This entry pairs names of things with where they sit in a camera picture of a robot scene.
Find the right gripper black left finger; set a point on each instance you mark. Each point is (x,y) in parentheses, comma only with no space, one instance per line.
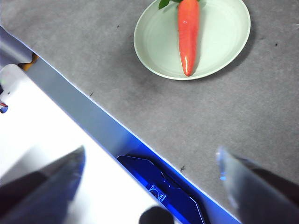
(39,196)

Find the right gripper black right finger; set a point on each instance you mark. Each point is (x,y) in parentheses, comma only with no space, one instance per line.
(264,198)

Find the green plate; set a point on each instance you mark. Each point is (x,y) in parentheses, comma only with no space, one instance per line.
(219,42)

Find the orange carrot with green leaves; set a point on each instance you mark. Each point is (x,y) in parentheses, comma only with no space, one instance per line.
(188,35)

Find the black round knob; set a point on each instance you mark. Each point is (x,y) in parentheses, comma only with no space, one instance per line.
(156,217)

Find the small orange piece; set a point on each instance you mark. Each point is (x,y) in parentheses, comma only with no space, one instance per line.
(29,61)

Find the dark bracket with label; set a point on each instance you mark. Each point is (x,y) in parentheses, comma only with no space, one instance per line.
(168,184)

